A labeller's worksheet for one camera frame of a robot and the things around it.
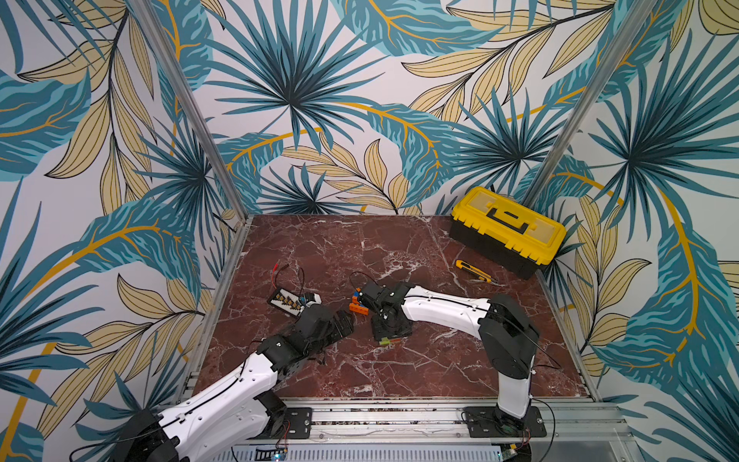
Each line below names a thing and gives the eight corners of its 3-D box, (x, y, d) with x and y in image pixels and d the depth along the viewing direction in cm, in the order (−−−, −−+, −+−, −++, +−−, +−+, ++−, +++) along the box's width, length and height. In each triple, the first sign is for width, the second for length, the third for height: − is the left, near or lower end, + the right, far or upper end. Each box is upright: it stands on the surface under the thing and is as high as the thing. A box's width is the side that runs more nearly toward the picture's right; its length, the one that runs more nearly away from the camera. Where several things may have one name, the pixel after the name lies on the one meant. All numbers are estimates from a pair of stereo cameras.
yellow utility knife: (453, 265, 108) (455, 262, 106) (457, 260, 109) (458, 257, 108) (495, 286, 102) (497, 283, 101) (498, 280, 104) (500, 277, 102)
